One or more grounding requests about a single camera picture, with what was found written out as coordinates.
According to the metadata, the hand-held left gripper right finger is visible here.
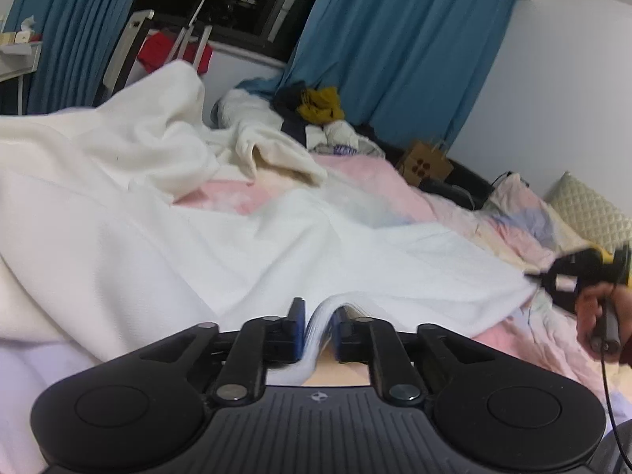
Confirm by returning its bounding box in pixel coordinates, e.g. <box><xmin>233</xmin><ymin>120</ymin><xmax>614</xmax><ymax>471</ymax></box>
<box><xmin>333</xmin><ymin>313</ymin><xmax>495</xmax><ymax>403</ymax></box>

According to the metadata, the black bench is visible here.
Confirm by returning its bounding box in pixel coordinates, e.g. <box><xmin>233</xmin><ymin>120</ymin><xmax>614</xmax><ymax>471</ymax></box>
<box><xmin>355</xmin><ymin>123</ymin><xmax>495</xmax><ymax>209</ymax></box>

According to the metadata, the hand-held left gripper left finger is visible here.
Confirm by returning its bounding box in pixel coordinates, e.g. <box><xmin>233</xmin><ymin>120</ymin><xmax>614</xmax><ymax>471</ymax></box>
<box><xmin>141</xmin><ymin>297</ymin><xmax>307</xmax><ymax>403</ymax></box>

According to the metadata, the white thin garment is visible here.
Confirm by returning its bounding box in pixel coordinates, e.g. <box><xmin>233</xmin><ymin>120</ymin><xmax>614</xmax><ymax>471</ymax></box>
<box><xmin>0</xmin><ymin>168</ymin><xmax>539</xmax><ymax>391</ymax></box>

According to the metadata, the black cloth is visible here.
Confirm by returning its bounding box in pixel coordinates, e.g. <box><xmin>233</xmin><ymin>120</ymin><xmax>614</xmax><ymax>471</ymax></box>
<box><xmin>271</xmin><ymin>81</ymin><xmax>311</xmax><ymax>115</ymax></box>

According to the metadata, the garment steamer stand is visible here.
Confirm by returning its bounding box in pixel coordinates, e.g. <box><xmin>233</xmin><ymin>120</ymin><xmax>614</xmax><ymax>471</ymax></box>
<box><xmin>170</xmin><ymin>0</ymin><xmax>214</xmax><ymax>76</ymax></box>

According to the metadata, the mustard yellow cloth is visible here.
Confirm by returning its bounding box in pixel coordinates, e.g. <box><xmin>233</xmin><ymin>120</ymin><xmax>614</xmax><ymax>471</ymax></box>
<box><xmin>295</xmin><ymin>86</ymin><xmax>345</xmax><ymax>125</ymax></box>

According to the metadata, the brown paper bag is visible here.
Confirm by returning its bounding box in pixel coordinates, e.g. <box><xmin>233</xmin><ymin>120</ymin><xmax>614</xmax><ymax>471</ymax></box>
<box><xmin>397</xmin><ymin>139</ymin><xmax>455</xmax><ymax>187</ymax></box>

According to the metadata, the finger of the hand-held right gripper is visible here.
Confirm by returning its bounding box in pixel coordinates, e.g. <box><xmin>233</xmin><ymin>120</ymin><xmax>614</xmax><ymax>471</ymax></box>
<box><xmin>525</xmin><ymin>251</ymin><xmax>599</xmax><ymax>283</ymax></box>
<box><xmin>530</xmin><ymin>276</ymin><xmax>584</xmax><ymax>315</ymax></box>

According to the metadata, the white shelf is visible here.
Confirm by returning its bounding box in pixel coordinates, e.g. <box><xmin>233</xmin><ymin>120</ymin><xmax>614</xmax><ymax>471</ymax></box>
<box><xmin>0</xmin><ymin>15</ymin><xmax>43</xmax><ymax>115</ymax></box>

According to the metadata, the pastel tie-dye bed quilt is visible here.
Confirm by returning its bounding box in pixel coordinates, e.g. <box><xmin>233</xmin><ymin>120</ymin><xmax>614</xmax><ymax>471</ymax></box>
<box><xmin>0</xmin><ymin>150</ymin><xmax>632</xmax><ymax>474</ymax></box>

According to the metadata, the beige quilted pillow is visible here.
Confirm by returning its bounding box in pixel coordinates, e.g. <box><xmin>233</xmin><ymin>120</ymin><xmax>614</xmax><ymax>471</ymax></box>
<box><xmin>544</xmin><ymin>172</ymin><xmax>632</xmax><ymax>254</ymax></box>

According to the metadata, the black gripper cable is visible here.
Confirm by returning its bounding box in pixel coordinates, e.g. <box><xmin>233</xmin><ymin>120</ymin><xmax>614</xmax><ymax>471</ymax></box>
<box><xmin>596</xmin><ymin>350</ymin><xmax>626</xmax><ymax>460</ymax></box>

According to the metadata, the grey white clothes pile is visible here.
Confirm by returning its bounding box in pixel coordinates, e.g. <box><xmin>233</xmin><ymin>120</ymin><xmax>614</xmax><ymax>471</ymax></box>
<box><xmin>305</xmin><ymin>120</ymin><xmax>387</xmax><ymax>160</ymax></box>

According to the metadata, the white duvet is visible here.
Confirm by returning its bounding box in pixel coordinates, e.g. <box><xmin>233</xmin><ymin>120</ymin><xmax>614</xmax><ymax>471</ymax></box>
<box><xmin>212</xmin><ymin>88</ymin><xmax>286</xmax><ymax>130</ymax></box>

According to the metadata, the blue curtain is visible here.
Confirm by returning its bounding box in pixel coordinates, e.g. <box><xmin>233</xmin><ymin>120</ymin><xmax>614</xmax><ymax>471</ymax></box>
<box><xmin>0</xmin><ymin>0</ymin><xmax>149</xmax><ymax>115</ymax></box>
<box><xmin>276</xmin><ymin>0</ymin><xmax>520</xmax><ymax>148</ymax></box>

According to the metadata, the red cloth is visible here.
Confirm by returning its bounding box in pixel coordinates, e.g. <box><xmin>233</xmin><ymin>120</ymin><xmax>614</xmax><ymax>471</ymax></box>
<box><xmin>137</xmin><ymin>32</ymin><xmax>214</xmax><ymax>78</ymax></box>

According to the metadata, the person's right hand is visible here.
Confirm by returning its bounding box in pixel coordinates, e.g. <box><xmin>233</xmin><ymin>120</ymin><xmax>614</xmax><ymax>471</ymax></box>
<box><xmin>575</xmin><ymin>284</ymin><xmax>632</xmax><ymax>367</ymax></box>

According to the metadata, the white folding frame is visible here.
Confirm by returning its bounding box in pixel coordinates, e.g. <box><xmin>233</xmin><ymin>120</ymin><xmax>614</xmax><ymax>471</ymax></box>
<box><xmin>101</xmin><ymin>10</ymin><xmax>156</xmax><ymax>105</ymax></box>

